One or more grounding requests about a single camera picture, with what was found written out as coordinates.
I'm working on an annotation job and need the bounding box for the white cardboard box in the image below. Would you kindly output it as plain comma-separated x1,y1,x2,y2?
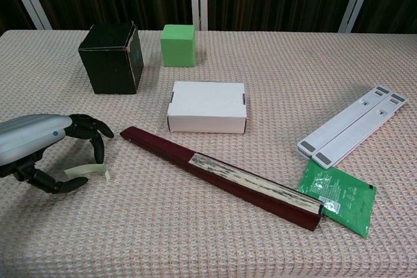
166,80,249,135

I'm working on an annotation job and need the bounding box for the small paper strip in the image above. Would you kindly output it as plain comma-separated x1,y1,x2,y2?
63,163,113,182

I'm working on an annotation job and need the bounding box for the green foam cube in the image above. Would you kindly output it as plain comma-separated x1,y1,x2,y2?
160,23,197,68

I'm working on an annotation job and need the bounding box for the black cardboard box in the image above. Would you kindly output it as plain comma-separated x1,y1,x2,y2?
78,20,145,96

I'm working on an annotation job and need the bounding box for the white striped long box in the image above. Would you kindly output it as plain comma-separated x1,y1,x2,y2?
296,84,409,171

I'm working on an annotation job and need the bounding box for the pink waffle tablecloth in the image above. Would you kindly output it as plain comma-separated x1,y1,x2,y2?
0,29,417,278

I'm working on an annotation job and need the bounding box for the green foil packet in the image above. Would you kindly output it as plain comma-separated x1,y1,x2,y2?
296,160,378,240

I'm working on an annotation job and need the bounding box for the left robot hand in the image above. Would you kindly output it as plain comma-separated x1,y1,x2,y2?
0,113,115,195

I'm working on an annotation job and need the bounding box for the dark red book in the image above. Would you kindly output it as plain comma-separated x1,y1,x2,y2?
119,126,324,232

